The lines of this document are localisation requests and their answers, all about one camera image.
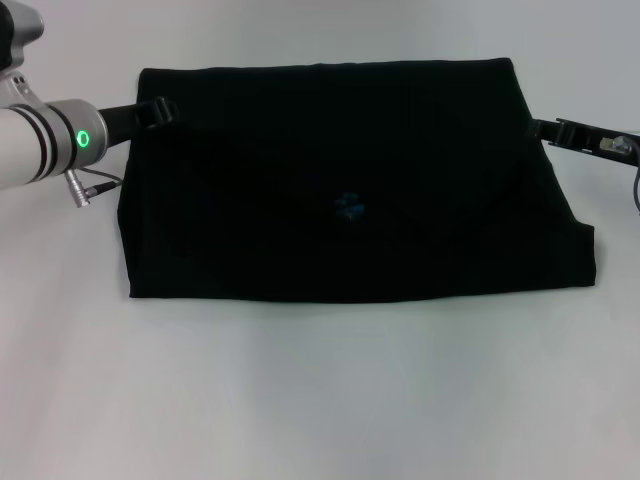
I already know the black shirt with FREE print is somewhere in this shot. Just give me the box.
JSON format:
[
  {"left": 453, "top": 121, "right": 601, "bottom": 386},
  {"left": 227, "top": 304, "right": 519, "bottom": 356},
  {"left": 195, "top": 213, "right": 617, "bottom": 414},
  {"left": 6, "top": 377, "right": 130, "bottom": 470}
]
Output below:
[{"left": 117, "top": 57, "right": 598, "bottom": 305}]

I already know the silver cable connector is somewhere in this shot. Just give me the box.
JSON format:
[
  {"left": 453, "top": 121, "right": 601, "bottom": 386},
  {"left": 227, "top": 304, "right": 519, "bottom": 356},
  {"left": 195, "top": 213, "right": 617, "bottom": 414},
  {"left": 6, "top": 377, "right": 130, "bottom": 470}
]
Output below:
[
  {"left": 64, "top": 169, "right": 94, "bottom": 198},
  {"left": 599, "top": 135, "right": 633, "bottom": 154}
]

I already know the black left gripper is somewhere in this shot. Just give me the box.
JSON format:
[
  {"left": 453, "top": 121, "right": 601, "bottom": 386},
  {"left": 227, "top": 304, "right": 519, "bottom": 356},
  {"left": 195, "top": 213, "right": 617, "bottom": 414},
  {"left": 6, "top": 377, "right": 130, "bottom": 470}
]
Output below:
[{"left": 96, "top": 95, "right": 182, "bottom": 148}]

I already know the thin left gripper cable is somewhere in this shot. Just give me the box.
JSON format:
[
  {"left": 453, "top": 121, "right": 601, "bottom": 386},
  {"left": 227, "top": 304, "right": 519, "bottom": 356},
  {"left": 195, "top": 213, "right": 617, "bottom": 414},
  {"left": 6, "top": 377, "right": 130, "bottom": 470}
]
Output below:
[{"left": 79, "top": 167, "right": 124, "bottom": 195}]

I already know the thin right gripper cable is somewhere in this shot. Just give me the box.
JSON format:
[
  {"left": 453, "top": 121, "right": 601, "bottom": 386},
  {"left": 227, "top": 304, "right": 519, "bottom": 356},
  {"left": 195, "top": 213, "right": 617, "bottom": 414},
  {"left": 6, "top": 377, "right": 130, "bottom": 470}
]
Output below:
[{"left": 630, "top": 138, "right": 640, "bottom": 217}]

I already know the thin gripper cable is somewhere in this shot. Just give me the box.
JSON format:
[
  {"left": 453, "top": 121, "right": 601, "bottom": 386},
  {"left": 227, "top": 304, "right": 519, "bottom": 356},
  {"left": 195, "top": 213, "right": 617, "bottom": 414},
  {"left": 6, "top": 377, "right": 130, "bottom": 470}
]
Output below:
[
  {"left": 630, "top": 138, "right": 640, "bottom": 217},
  {"left": 79, "top": 167, "right": 124, "bottom": 195}
]

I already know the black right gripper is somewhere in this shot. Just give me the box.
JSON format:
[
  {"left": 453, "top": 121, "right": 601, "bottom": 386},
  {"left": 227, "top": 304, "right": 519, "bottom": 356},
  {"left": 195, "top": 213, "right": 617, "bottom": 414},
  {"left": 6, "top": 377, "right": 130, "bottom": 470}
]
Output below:
[{"left": 529, "top": 117, "right": 640, "bottom": 169}]

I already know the silver right cable connector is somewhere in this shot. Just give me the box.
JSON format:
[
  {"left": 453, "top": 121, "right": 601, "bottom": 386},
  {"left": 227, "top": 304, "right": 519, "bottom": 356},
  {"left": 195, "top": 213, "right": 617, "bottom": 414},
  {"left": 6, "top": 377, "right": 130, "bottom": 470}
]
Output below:
[{"left": 599, "top": 135, "right": 633, "bottom": 154}]

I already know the silver left cable connector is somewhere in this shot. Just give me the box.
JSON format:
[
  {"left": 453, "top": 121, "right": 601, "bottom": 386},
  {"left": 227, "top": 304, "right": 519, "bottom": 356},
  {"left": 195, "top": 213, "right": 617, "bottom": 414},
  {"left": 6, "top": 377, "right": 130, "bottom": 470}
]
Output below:
[{"left": 64, "top": 169, "right": 94, "bottom": 198}]

